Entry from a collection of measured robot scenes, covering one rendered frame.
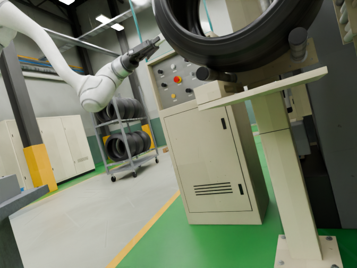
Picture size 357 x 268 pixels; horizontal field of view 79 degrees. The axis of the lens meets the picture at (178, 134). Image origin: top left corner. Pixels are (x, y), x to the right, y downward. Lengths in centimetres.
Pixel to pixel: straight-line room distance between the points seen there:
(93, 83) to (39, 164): 532
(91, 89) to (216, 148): 88
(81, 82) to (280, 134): 87
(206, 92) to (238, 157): 80
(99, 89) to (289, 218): 102
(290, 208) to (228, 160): 50
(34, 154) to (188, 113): 508
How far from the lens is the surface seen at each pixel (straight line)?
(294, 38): 69
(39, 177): 623
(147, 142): 511
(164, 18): 83
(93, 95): 94
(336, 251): 134
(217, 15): 1052
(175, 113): 158
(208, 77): 74
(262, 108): 106
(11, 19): 119
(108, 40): 1261
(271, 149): 108
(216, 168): 152
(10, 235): 121
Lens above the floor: 76
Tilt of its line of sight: 2 degrees down
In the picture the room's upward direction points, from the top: 15 degrees counter-clockwise
